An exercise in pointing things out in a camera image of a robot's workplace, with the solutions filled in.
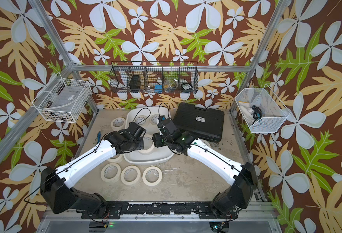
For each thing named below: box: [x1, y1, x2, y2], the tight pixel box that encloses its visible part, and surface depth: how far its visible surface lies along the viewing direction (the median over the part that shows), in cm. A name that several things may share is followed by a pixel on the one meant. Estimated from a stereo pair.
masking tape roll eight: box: [100, 162, 122, 183], surface depth 86 cm
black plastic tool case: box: [172, 102, 225, 143], surface depth 107 cm
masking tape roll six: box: [137, 134, 155, 155], surface depth 79 cm
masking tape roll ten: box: [141, 166, 163, 187], surface depth 86 cm
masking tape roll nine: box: [120, 165, 142, 186], surface depth 87 cm
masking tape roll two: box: [110, 116, 126, 132], surface depth 112 cm
